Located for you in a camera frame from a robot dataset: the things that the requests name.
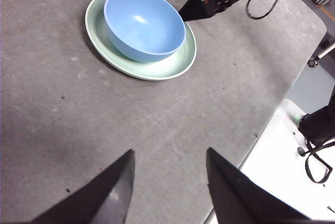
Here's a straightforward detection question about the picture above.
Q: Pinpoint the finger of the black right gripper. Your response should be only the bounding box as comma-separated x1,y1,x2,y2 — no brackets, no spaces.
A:
178,0,208,22

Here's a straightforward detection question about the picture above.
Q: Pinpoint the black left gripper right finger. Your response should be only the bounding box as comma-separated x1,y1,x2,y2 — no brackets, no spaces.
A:
206,147,319,224

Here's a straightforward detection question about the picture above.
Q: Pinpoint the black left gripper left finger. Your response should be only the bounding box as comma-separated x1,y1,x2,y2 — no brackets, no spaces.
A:
31,149,136,224

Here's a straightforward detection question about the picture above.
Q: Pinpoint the blue ribbed bowl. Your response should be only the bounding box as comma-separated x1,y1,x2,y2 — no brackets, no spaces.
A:
104,0,187,63

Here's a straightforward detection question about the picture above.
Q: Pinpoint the green round plate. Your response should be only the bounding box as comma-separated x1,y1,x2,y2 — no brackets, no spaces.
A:
84,0,197,81

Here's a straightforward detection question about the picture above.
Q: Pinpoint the white pole with black foot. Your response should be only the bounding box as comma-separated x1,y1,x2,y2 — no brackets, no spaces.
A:
308,42,335,68

